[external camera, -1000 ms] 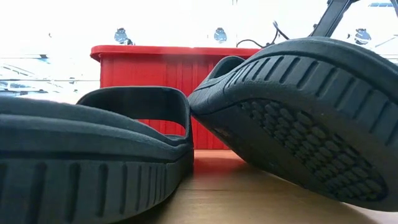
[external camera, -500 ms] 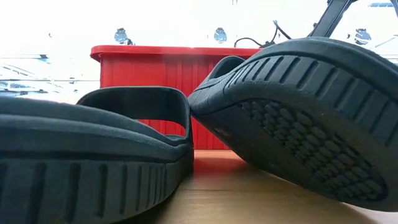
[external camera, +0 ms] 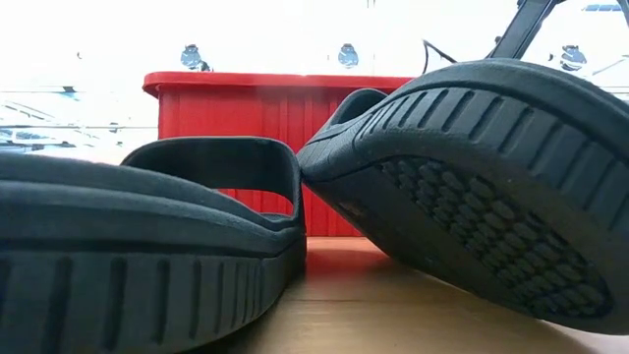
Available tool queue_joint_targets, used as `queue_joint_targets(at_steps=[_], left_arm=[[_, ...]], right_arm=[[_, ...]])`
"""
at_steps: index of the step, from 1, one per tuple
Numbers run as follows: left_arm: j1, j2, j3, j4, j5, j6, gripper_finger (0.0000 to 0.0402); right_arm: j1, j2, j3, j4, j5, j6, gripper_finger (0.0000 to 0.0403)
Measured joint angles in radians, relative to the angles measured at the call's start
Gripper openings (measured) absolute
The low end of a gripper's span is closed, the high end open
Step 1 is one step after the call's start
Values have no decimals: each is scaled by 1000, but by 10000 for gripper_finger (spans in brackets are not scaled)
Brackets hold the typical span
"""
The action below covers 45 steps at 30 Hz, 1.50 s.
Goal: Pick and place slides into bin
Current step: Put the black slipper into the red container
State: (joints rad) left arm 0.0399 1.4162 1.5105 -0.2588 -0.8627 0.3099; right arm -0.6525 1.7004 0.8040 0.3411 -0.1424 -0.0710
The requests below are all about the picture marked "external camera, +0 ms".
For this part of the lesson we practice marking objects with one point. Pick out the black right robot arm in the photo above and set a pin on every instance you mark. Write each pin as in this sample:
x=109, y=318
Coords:
x=526, y=24

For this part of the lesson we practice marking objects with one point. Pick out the red plastic bin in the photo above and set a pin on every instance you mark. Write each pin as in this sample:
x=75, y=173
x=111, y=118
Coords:
x=236, y=108

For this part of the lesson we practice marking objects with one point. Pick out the dark round wall fixture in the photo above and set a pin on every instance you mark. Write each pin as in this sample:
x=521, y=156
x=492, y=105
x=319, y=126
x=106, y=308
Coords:
x=190, y=56
x=348, y=55
x=573, y=58

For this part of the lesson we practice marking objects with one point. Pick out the black slide sandal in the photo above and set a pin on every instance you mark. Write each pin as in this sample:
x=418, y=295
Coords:
x=123, y=275
x=467, y=162

